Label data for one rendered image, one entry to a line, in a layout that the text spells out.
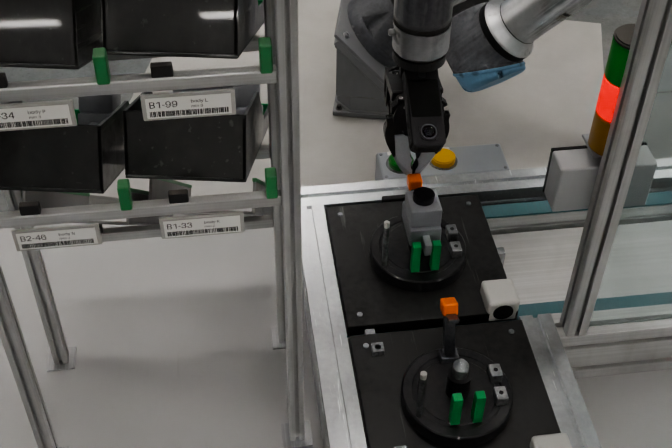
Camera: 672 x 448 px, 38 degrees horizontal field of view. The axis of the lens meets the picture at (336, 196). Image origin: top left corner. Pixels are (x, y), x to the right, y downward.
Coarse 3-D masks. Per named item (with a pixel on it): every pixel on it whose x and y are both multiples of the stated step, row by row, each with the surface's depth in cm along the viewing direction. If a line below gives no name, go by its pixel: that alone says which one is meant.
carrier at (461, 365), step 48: (384, 336) 134; (432, 336) 134; (480, 336) 134; (384, 384) 128; (432, 384) 125; (480, 384) 125; (528, 384) 128; (384, 432) 122; (432, 432) 120; (480, 432) 120; (528, 432) 123
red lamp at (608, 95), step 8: (608, 88) 111; (616, 88) 110; (600, 96) 113; (608, 96) 112; (616, 96) 111; (600, 104) 113; (608, 104) 112; (600, 112) 114; (608, 112) 113; (608, 120) 113
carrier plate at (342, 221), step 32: (352, 224) 149; (480, 224) 150; (352, 256) 144; (480, 256) 145; (352, 288) 140; (384, 288) 140; (448, 288) 140; (480, 288) 140; (352, 320) 136; (384, 320) 136; (416, 320) 136; (480, 320) 138
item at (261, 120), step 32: (256, 96) 113; (128, 128) 105; (160, 128) 104; (192, 128) 104; (224, 128) 104; (256, 128) 114; (128, 160) 106; (160, 160) 106; (192, 160) 105; (224, 160) 105
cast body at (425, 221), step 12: (408, 192) 138; (420, 192) 136; (432, 192) 136; (408, 204) 136; (420, 204) 136; (432, 204) 136; (408, 216) 137; (420, 216) 135; (432, 216) 136; (408, 228) 138; (420, 228) 137; (432, 228) 137; (408, 240) 139; (420, 240) 138; (432, 240) 138
